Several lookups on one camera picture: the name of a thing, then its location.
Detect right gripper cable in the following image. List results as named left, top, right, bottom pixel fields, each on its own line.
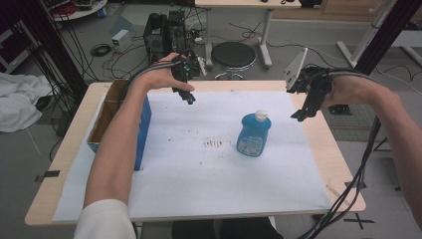
left=298, top=67, right=383, bottom=239

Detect white sleeve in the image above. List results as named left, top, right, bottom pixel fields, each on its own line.
left=73, top=198, right=137, bottom=239

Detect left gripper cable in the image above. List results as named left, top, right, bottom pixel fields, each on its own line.
left=122, top=60, right=177, bottom=99

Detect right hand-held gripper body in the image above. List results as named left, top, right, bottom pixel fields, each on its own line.
left=284, top=47, right=333, bottom=114

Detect white-legged desk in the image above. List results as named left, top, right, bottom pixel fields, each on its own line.
left=194, top=0, right=303, bottom=70

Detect black round stool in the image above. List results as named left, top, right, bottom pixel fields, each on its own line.
left=210, top=41, right=258, bottom=81

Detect white cloth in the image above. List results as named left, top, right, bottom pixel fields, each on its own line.
left=0, top=72, right=54, bottom=134

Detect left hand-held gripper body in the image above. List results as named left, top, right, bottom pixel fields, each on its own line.
left=170, top=49, right=207, bottom=94

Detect white paper sheet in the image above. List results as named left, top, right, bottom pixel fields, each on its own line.
left=52, top=90, right=333, bottom=223

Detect person's right hand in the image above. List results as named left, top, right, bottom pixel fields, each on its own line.
left=318, top=73, right=374, bottom=112

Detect coiled black cable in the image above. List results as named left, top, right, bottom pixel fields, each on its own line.
left=90, top=43, right=113, bottom=58

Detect person's left hand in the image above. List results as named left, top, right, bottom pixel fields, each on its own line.
left=138, top=52, right=195, bottom=93

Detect small white box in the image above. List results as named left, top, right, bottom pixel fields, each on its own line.
left=110, top=28, right=132, bottom=53

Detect black tape strip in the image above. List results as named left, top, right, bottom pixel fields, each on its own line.
left=34, top=169, right=62, bottom=183

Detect blue cardboard box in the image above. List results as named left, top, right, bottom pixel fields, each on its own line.
left=86, top=78, right=153, bottom=172

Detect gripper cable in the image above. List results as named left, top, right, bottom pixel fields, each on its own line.
left=122, top=60, right=177, bottom=99
left=298, top=67, right=383, bottom=239

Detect black metal stand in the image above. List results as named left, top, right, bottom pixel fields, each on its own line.
left=353, top=0, right=422, bottom=77
left=19, top=0, right=90, bottom=101

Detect round white table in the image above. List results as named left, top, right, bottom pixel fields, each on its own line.
left=44, top=0, right=109, bottom=23

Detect black computer tower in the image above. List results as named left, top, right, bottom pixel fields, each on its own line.
left=142, top=10, right=189, bottom=65

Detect blue bottle with white cap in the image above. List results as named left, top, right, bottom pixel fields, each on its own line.
left=236, top=109, right=273, bottom=158

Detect white metal frame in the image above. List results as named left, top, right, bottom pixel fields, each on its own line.
left=335, top=0, right=399, bottom=70

